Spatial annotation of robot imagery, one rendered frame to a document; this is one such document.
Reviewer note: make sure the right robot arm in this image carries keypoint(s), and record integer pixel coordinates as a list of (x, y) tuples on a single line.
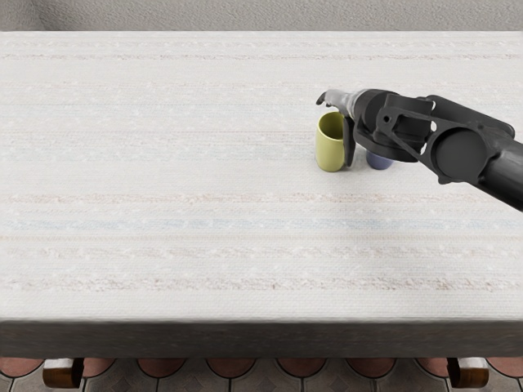
[(449, 139)]

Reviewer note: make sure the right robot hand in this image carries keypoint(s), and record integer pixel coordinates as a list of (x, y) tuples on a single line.
[(341, 100)]

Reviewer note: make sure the yellow-green cup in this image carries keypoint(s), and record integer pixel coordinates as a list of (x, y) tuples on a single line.
[(330, 143)]

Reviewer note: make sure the blue-purple cup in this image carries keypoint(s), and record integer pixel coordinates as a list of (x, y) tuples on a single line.
[(378, 161)]

